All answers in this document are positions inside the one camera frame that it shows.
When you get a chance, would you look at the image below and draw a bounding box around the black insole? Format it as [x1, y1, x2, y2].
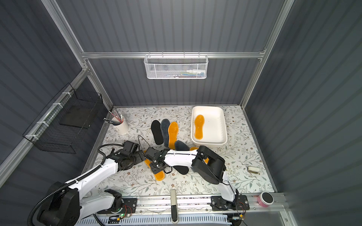
[151, 120, 164, 145]
[173, 166, 189, 175]

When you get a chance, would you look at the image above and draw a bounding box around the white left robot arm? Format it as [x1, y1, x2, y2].
[27, 141, 144, 226]

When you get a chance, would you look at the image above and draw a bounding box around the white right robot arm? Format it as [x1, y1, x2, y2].
[144, 146, 238, 202]

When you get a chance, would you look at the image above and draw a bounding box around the white plastic storage box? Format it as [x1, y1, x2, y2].
[190, 106, 228, 147]

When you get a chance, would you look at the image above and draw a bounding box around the dark grey insole lower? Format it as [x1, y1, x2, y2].
[174, 140, 190, 151]

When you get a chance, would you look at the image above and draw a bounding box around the dark grey insole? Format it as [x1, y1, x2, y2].
[174, 140, 190, 151]
[160, 119, 171, 147]

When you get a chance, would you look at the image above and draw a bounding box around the white pen cup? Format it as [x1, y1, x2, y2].
[103, 109, 129, 135]

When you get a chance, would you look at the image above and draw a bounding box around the yellow fleece insole upper middle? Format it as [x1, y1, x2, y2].
[168, 121, 179, 150]

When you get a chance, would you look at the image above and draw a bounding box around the dark grey insole upper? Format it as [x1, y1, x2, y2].
[160, 119, 171, 147]

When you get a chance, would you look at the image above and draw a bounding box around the small white object on table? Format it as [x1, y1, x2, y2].
[247, 166, 261, 174]

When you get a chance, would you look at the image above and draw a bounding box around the pink tape roll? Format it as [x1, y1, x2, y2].
[257, 192, 274, 208]

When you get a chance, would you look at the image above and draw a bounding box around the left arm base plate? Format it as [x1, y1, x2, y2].
[97, 198, 138, 214]

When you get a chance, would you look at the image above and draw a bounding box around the white handle tool front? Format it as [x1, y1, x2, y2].
[170, 189, 179, 224]

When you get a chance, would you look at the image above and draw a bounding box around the black wire basket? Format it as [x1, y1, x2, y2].
[23, 85, 104, 154]

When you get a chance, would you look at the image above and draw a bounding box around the white wire mesh basket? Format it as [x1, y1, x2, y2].
[144, 55, 209, 80]

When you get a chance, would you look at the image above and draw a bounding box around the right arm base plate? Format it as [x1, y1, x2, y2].
[210, 194, 250, 211]

